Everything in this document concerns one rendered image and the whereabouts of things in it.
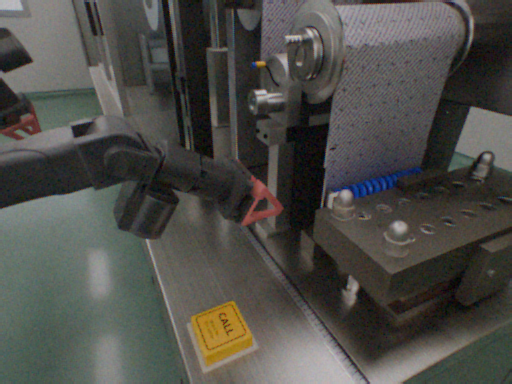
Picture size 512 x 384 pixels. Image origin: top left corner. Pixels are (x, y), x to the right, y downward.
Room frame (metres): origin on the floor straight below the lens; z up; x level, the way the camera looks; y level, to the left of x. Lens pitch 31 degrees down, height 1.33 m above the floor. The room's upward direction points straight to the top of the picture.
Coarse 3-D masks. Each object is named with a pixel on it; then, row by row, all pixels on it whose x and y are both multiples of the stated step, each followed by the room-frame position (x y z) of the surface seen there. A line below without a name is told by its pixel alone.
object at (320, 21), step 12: (312, 12) 0.55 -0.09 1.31; (300, 24) 0.57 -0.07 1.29; (312, 24) 0.54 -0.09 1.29; (324, 24) 0.52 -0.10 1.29; (324, 36) 0.51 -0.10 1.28; (324, 48) 0.51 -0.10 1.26; (456, 48) 0.61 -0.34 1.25; (324, 60) 0.51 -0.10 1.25; (324, 72) 0.51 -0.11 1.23; (312, 84) 0.53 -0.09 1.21; (324, 84) 0.51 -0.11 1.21
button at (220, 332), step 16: (224, 304) 0.34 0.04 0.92; (192, 320) 0.31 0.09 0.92; (208, 320) 0.31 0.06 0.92; (224, 320) 0.31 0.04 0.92; (240, 320) 0.31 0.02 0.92; (208, 336) 0.29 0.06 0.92; (224, 336) 0.29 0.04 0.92; (240, 336) 0.29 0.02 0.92; (208, 352) 0.26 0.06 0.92; (224, 352) 0.27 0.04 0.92
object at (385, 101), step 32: (352, 64) 0.50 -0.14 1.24; (384, 64) 0.53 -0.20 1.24; (416, 64) 0.56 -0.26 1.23; (448, 64) 0.59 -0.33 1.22; (352, 96) 0.51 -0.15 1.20; (384, 96) 0.54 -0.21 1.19; (416, 96) 0.57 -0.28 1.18; (352, 128) 0.51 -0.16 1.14; (384, 128) 0.54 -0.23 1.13; (416, 128) 0.58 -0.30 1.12; (352, 160) 0.52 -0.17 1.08
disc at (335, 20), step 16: (320, 0) 0.54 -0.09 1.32; (336, 16) 0.50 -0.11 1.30; (336, 32) 0.50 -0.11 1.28; (288, 48) 0.61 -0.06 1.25; (336, 48) 0.50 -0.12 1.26; (288, 64) 0.61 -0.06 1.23; (336, 64) 0.49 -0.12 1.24; (336, 80) 0.49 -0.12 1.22; (304, 96) 0.56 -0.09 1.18; (320, 96) 0.52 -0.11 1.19
